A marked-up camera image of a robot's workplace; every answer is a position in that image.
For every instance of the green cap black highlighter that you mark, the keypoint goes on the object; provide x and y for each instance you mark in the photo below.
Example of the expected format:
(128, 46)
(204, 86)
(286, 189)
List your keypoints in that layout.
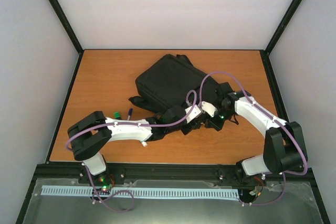
(117, 115)

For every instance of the small green lit circuit board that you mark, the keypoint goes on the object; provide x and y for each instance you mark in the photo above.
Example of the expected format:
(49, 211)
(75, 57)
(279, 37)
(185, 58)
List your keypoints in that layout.
(107, 185)

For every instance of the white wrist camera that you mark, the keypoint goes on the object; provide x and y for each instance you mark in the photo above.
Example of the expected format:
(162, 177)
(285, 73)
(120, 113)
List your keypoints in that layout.
(208, 108)
(193, 113)

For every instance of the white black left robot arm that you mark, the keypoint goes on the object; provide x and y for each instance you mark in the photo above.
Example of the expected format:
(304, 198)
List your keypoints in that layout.
(91, 134)

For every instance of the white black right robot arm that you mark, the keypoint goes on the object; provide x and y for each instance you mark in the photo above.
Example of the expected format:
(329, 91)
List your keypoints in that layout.
(284, 147)

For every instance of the black left frame post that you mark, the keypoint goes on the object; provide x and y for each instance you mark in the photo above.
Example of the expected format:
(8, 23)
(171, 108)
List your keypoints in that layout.
(56, 6)

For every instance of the light blue cable duct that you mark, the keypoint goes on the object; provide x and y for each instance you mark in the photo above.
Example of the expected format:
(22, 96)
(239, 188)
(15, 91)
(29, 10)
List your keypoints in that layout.
(141, 193)

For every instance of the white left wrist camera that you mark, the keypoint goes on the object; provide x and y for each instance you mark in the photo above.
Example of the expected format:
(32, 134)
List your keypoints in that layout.
(193, 113)

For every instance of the blue cap white marker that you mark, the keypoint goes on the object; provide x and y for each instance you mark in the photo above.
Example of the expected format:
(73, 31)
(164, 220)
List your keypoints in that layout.
(129, 114)

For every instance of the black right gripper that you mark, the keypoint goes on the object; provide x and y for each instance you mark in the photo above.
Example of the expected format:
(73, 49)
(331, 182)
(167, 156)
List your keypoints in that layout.
(217, 126)

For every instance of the black frame post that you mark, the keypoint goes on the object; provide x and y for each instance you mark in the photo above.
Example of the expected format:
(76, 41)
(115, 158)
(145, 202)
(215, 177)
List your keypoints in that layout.
(292, 8)
(56, 6)

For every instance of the black right frame post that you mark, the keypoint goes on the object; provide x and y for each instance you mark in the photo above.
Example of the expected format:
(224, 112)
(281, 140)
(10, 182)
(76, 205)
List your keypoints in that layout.
(292, 8)

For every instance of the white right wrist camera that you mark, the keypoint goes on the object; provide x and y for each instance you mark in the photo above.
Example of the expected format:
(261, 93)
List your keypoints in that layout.
(208, 108)

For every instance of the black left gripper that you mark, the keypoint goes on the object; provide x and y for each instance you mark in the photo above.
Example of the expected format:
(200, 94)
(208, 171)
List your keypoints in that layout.
(193, 124)

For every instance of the black student backpack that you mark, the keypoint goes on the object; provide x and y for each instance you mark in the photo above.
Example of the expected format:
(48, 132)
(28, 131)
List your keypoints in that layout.
(173, 81)

